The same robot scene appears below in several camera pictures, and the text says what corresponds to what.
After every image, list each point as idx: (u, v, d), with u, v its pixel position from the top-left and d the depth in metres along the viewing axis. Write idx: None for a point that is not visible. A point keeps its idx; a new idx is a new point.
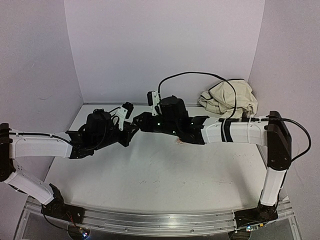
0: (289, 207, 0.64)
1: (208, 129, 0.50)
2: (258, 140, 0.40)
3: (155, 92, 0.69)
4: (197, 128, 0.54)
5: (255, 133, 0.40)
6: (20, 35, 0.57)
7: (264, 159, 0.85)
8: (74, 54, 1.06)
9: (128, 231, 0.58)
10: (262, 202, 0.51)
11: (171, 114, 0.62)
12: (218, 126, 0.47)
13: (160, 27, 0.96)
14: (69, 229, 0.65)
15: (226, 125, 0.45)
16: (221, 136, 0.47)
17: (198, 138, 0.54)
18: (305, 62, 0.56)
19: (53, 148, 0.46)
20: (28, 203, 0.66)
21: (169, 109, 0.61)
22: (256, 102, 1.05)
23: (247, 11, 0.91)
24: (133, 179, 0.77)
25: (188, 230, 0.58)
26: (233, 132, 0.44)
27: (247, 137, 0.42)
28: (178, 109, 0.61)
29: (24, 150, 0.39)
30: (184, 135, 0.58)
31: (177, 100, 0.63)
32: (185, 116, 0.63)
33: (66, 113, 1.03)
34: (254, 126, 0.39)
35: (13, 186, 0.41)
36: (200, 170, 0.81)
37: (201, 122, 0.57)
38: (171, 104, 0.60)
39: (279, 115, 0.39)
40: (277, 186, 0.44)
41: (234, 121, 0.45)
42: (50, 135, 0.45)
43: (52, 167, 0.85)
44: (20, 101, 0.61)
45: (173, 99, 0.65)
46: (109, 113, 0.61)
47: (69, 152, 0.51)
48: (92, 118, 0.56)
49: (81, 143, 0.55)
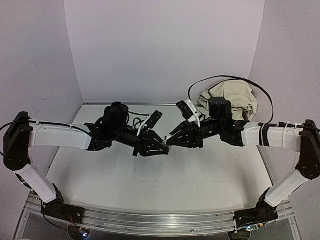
0: (289, 207, 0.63)
1: (248, 131, 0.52)
2: (293, 145, 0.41)
3: (189, 102, 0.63)
4: (238, 129, 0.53)
5: (290, 139, 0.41)
6: (20, 35, 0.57)
7: (264, 159, 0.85)
8: (74, 53, 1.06)
9: (128, 230, 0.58)
10: (265, 199, 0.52)
11: (217, 115, 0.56)
12: (257, 129, 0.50)
13: (160, 28, 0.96)
14: (69, 229, 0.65)
15: (264, 128, 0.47)
16: (259, 140, 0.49)
17: (238, 140, 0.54)
18: (305, 62, 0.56)
19: (73, 138, 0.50)
20: (28, 203, 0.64)
21: (216, 109, 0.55)
22: (257, 102, 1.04)
23: (247, 12, 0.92)
24: (134, 179, 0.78)
25: (188, 230, 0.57)
26: (270, 137, 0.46)
27: (282, 143, 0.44)
28: (227, 111, 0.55)
29: (44, 138, 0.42)
30: (225, 135, 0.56)
31: (225, 101, 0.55)
32: (230, 117, 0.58)
33: (66, 113, 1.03)
34: (290, 131, 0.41)
35: (21, 178, 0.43)
36: (200, 170, 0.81)
37: (243, 124, 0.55)
38: (220, 104, 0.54)
39: (315, 125, 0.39)
40: (290, 190, 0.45)
41: (272, 126, 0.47)
42: (70, 126, 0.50)
43: (53, 167, 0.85)
44: (20, 100, 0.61)
45: (221, 99, 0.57)
46: (127, 105, 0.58)
47: (87, 145, 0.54)
48: (109, 111, 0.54)
49: (99, 135, 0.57)
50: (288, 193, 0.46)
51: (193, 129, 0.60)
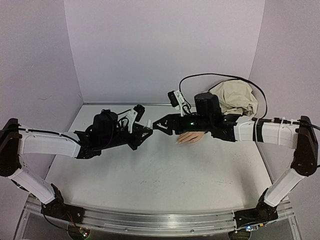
0: (289, 207, 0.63)
1: (241, 126, 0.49)
2: (288, 142, 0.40)
3: (176, 92, 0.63)
4: (230, 124, 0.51)
5: (286, 136, 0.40)
6: (20, 35, 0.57)
7: (264, 159, 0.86)
8: (74, 53, 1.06)
9: (128, 231, 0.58)
10: (264, 200, 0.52)
11: (204, 110, 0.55)
12: (251, 125, 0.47)
13: (160, 28, 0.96)
14: (69, 229, 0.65)
15: (259, 124, 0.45)
16: (253, 135, 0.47)
17: (230, 134, 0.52)
18: (305, 62, 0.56)
19: (62, 146, 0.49)
20: (28, 203, 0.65)
21: (204, 105, 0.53)
22: (257, 102, 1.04)
23: (247, 12, 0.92)
24: (134, 179, 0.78)
25: (188, 230, 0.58)
26: (264, 133, 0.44)
27: (278, 139, 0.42)
28: (214, 106, 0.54)
29: (32, 146, 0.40)
30: (216, 131, 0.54)
31: (212, 96, 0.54)
32: (219, 112, 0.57)
33: (66, 114, 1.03)
34: (285, 128, 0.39)
35: (16, 182, 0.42)
36: (200, 170, 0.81)
37: (234, 118, 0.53)
38: (206, 100, 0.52)
39: (310, 120, 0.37)
40: (287, 189, 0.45)
41: (266, 122, 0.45)
42: (59, 134, 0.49)
43: (53, 167, 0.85)
44: (20, 100, 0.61)
45: (207, 94, 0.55)
46: (116, 113, 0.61)
47: (76, 152, 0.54)
48: (98, 120, 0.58)
49: (89, 144, 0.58)
50: (286, 192, 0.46)
51: (176, 118, 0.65)
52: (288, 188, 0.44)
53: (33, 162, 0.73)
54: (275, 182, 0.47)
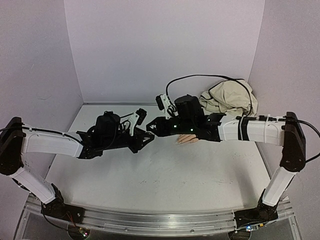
0: (289, 207, 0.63)
1: (225, 126, 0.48)
2: (275, 140, 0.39)
3: (163, 95, 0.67)
4: (214, 124, 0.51)
5: (272, 134, 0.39)
6: (20, 36, 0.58)
7: (264, 159, 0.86)
8: (74, 53, 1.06)
9: (128, 231, 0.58)
10: (263, 201, 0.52)
11: (185, 112, 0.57)
12: (235, 123, 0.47)
13: (161, 28, 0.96)
14: (69, 229, 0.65)
15: (244, 123, 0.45)
16: (238, 134, 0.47)
17: (214, 134, 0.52)
18: (305, 62, 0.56)
19: (64, 146, 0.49)
20: (28, 203, 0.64)
21: (184, 107, 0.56)
22: (257, 102, 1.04)
23: (247, 11, 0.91)
24: (133, 179, 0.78)
25: (188, 230, 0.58)
26: (250, 131, 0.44)
27: (264, 137, 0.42)
28: (194, 107, 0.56)
29: (35, 145, 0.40)
30: (200, 132, 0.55)
31: (192, 98, 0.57)
32: (201, 113, 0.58)
33: (66, 114, 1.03)
34: (272, 126, 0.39)
35: (17, 182, 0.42)
36: (200, 170, 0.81)
37: (218, 119, 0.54)
38: (186, 102, 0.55)
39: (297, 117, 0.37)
40: (284, 185, 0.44)
41: (251, 120, 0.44)
42: (63, 134, 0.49)
43: (53, 167, 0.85)
44: (20, 100, 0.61)
45: (187, 97, 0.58)
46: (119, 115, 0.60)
47: (79, 152, 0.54)
48: (102, 121, 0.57)
49: (91, 144, 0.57)
50: (283, 189, 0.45)
51: (161, 120, 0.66)
52: (285, 185, 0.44)
53: (33, 162, 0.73)
54: (271, 179, 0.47)
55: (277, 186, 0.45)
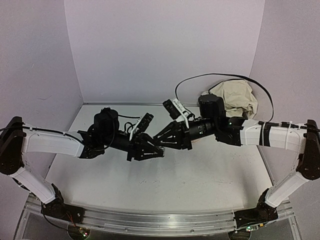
0: (289, 207, 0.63)
1: (247, 131, 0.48)
2: (295, 146, 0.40)
3: (175, 101, 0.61)
4: (236, 128, 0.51)
5: (293, 140, 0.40)
6: (20, 35, 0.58)
7: (264, 159, 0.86)
8: (74, 53, 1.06)
9: (128, 231, 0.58)
10: (266, 201, 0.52)
11: (209, 112, 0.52)
12: (258, 129, 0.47)
13: (160, 28, 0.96)
14: (69, 229, 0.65)
15: (266, 128, 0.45)
16: (259, 139, 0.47)
17: (236, 138, 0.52)
18: (305, 62, 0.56)
19: (65, 146, 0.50)
20: (28, 203, 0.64)
21: (208, 107, 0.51)
22: (257, 102, 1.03)
23: (246, 12, 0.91)
24: (134, 179, 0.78)
25: (188, 230, 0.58)
26: (272, 137, 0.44)
27: (285, 143, 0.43)
28: (219, 108, 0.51)
29: (35, 145, 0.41)
30: (221, 135, 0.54)
31: (217, 98, 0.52)
32: (224, 114, 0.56)
33: (66, 114, 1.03)
34: (294, 133, 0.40)
35: (17, 181, 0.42)
36: (200, 169, 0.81)
37: (239, 123, 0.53)
38: (212, 102, 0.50)
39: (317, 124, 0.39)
40: (292, 189, 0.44)
41: (274, 126, 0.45)
42: (63, 134, 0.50)
43: (53, 167, 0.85)
44: (20, 100, 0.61)
45: (211, 96, 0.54)
46: (116, 111, 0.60)
47: (80, 152, 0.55)
48: (98, 119, 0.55)
49: (91, 143, 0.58)
50: (290, 193, 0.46)
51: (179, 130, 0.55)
52: (292, 189, 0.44)
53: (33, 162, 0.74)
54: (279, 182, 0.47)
55: (283, 188, 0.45)
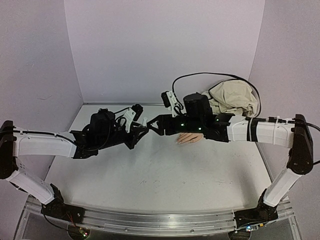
0: (289, 207, 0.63)
1: (234, 126, 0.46)
2: (284, 141, 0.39)
3: (169, 92, 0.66)
4: (223, 124, 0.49)
5: (282, 136, 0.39)
6: (20, 36, 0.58)
7: (264, 159, 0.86)
8: (74, 53, 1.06)
9: (128, 231, 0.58)
10: (264, 201, 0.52)
11: (194, 111, 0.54)
12: (245, 124, 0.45)
13: (160, 28, 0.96)
14: (69, 229, 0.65)
15: (253, 123, 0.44)
16: (247, 135, 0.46)
17: (223, 135, 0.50)
18: (305, 62, 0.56)
19: (58, 147, 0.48)
20: (28, 203, 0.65)
21: (193, 106, 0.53)
22: (257, 102, 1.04)
23: (247, 12, 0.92)
24: (133, 179, 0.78)
25: (188, 230, 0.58)
26: (260, 132, 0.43)
27: (273, 139, 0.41)
28: (203, 105, 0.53)
29: (27, 148, 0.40)
30: (208, 132, 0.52)
31: (201, 97, 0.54)
32: (209, 112, 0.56)
33: (65, 114, 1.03)
34: (281, 128, 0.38)
35: (15, 184, 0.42)
36: (200, 169, 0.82)
37: (227, 119, 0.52)
38: (196, 100, 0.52)
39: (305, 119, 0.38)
40: (285, 188, 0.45)
41: (260, 121, 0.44)
42: (55, 135, 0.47)
43: (53, 167, 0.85)
44: (20, 101, 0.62)
45: (195, 95, 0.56)
46: (113, 113, 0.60)
47: (73, 152, 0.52)
48: (95, 119, 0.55)
49: (85, 143, 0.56)
50: (286, 190, 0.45)
51: (167, 118, 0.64)
52: (287, 187, 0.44)
53: (33, 162, 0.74)
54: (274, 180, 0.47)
55: (280, 187, 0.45)
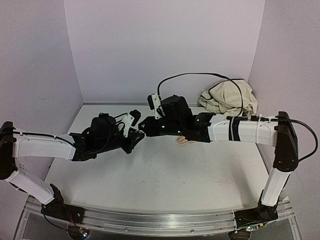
0: (289, 207, 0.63)
1: (215, 126, 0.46)
2: (267, 140, 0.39)
3: (154, 95, 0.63)
4: (204, 125, 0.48)
5: (264, 134, 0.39)
6: (20, 36, 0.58)
7: (264, 159, 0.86)
8: (74, 54, 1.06)
9: (128, 231, 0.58)
10: (262, 201, 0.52)
11: (172, 113, 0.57)
12: (226, 124, 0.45)
13: (160, 28, 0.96)
14: (69, 229, 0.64)
15: (235, 122, 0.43)
16: (228, 134, 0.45)
17: (204, 135, 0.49)
18: (305, 62, 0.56)
19: (57, 149, 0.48)
20: (28, 203, 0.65)
21: (171, 108, 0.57)
22: (257, 102, 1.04)
23: (247, 12, 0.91)
24: (133, 179, 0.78)
25: (188, 230, 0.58)
26: (241, 131, 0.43)
27: (256, 137, 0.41)
28: (180, 106, 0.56)
29: (26, 150, 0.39)
30: (189, 133, 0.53)
31: (178, 99, 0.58)
32: (188, 113, 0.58)
33: (65, 114, 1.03)
34: (264, 126, 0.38)
35: (14, 185, 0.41)
36: (200, 169, 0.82)
37: (207, 119, 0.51)
38: (172, 103, 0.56)
39: (287, 116, 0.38)
40: (280, 188, 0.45)
41: (243, 120, 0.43)
42: (54, 137, 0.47)
43: (53, 167, 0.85)
44: (20, 101, 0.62)
45: (174, 97, 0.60)
46: (114, 117, 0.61)
47: (72, 154, 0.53)
48: (96, 122, 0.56)
49: (84, 145, 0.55)
50: (280, 189, 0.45)
51: (150, 120, 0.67)
52: (281, 187, 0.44)
53: (33, 163, 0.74)
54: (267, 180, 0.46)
55: (275, 187, 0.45)
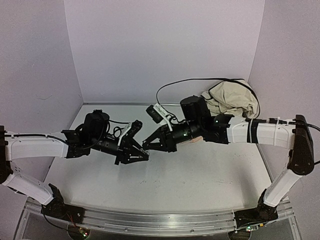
0: (289, 207, 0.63)
1: (234, 128, 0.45)
2: (284, 143, 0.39)
3: (156, 105, 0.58)
4: (222, 126, 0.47)
5: (282, 137, 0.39)
6: (20, 36, 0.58)
7: (264, 159, 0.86)
8: (74, 54, 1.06)
9: (128, 231, 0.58)
10: (264, 201, 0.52)
11: (191, 114, 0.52)
12: (245, 126, 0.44)
13: (160, 28, 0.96)
14: (69, 229, 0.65)
15: (253, 125, 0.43)
16: (247, 137, 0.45)
17: (222, 136, 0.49)
18: (305, 61, 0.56)
19: (51, 148, 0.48)
20: (28, 203, 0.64)
21: (190, 109, 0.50)
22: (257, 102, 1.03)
23: (247, 12, 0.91)
24: (133, 179, 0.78)
25: (188, 230, 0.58)
26: (260, 134, 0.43)
27: (273, 140, 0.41)
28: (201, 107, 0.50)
29: (19, 151, 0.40)
30: (208, 134, 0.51)
31: (198, 99, 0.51)
32: (208, 114, 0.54)
33: (65, 114, 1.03)
34: (283, 129, 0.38)
35: (12, 188, 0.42)
36: (200, 169, 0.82)
37: (225, 120, 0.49)
38: (192, 103, 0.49)
39: (304, 119, 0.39)
40: (285, 188, 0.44)
41: (261, 122, 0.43)
42: (46, 136, 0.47)
43: (53, 167, 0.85)
44: (20, 101, 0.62)
45: (192, 97, 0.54)
46: (108, 114, 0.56)
47: (65, 152, 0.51)
48: (90, 118, 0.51)
49: (78, 142, 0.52)
50: (286, 191, 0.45)
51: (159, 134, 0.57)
52: (287, 189, 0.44)
53: (33, 163, 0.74)
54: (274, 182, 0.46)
55: (278, 187, 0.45)
